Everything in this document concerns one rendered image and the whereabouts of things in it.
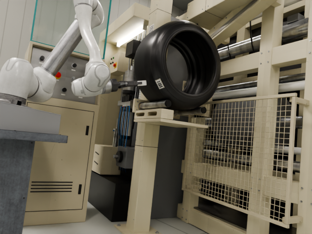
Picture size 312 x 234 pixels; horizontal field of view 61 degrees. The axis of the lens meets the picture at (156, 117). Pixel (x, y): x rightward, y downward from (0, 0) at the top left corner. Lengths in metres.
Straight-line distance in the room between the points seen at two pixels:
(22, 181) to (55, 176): 0.54
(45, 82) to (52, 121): 0.34
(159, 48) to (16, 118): 0.85
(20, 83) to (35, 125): 0.26
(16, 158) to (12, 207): 0.25
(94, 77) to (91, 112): 0.84
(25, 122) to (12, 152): 0.18
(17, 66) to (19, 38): 2.88
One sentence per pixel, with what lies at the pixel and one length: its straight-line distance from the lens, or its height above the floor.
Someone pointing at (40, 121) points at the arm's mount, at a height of 0.71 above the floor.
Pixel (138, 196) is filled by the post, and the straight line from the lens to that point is 1.97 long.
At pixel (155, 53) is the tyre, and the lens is 1.60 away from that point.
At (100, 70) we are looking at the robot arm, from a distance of 1.29.
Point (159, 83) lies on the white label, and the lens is 1.57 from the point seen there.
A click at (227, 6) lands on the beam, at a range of 2.03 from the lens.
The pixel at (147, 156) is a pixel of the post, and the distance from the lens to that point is 1.95.
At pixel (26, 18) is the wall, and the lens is 4.59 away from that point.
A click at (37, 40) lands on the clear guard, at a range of 2.14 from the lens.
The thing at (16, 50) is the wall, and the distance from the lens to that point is 4.43.
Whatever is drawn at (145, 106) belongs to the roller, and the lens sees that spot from 1.79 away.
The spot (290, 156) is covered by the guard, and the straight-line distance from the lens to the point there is 1.55.
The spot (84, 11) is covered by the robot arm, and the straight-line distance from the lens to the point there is 1.65.
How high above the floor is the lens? 0.68
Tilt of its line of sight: 5 degrees up
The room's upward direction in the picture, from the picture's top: 6 degrees clockwise
